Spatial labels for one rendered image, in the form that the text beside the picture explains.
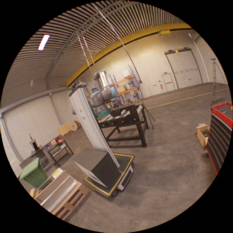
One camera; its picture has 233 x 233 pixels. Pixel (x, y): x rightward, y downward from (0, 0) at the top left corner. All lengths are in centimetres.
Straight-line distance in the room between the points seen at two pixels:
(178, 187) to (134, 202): 71
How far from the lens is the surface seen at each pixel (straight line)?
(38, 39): 838
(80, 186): 180
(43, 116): 1146
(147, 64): 1096
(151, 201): 147
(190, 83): 1192
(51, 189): 212
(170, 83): 1088
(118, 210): 156
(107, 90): 103
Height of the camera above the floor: 145
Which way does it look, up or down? 13 degrees down
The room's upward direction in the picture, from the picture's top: 22 degrees counter-clockwise
